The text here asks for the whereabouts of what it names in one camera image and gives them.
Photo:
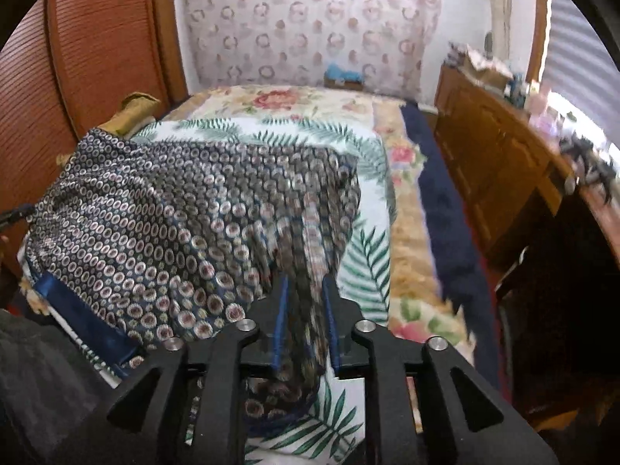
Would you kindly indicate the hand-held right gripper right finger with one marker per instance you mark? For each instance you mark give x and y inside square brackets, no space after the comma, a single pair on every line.
[331,322]

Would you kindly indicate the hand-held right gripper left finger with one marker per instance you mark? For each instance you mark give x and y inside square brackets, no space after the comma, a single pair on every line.
[280,319]

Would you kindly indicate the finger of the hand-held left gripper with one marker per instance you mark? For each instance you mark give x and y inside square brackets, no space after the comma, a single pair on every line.
[17,215]

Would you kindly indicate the dark circle-print pajama top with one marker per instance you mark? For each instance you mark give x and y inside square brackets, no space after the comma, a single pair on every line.
[169,232]

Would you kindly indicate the palm leaf print sheet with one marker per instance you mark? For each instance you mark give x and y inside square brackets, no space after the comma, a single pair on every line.
[363,271]

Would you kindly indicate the floral blanket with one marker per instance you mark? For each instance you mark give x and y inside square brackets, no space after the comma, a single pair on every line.
[416,261]

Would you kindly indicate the gold patterned cushion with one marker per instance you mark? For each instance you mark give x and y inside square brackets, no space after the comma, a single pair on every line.
[138,106]

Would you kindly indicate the person's grey clothing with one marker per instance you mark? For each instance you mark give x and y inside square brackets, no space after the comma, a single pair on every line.
[43,387]

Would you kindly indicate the wooden louvered wardrobe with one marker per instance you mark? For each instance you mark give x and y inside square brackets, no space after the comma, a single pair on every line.
[97,58]

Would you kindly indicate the wooden sideboard cabinet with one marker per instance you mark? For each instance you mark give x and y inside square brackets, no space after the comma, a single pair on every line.
[484,155]

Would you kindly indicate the blue cloth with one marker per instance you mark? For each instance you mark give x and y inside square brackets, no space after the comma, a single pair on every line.
[344,72]

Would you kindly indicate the open cardboard box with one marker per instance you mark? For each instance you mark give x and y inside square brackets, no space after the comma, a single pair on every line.
[489,72]

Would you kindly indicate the floral sheer curtain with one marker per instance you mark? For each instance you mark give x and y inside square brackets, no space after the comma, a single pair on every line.
[310,24]

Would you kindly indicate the pile of folded cloths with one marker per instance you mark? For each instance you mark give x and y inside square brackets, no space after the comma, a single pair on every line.
[457,53]

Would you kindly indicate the teal bottles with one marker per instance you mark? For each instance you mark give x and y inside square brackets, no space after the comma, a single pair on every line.
[516,89]

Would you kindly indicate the pink bottle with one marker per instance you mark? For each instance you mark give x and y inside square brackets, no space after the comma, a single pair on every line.
[541,101]

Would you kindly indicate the spare black hand-held grippers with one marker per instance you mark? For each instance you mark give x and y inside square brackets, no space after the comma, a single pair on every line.
[588,155]

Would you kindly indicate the tied beige curtain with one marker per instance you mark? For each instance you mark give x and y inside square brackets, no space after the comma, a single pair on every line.
[501,9]

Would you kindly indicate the striped window blind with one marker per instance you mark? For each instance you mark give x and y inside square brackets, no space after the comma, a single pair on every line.
[576,58]

